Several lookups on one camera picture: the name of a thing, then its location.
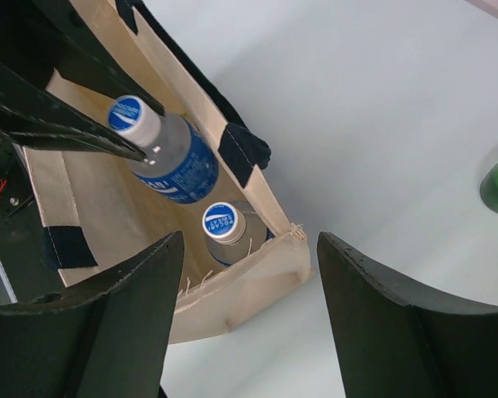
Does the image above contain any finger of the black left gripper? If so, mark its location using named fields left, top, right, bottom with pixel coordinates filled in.
left=0, top=62, right=144, bottom=161
left=32, top=1, right=164, bottom=115

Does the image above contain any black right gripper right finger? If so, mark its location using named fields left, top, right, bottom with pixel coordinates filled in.
left=317, top=232, right=498, bottom=397

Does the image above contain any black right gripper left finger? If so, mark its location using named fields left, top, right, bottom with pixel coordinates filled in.
left=0, top=232, right=184, bottom=397

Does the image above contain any beige canvas tote bag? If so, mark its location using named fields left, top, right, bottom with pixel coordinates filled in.
left=24, top=1, right=314, bottom=343

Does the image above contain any Pocari Sweat bottle labelled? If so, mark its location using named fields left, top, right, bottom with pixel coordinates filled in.
left=202, top=201, right=275, bottom=267

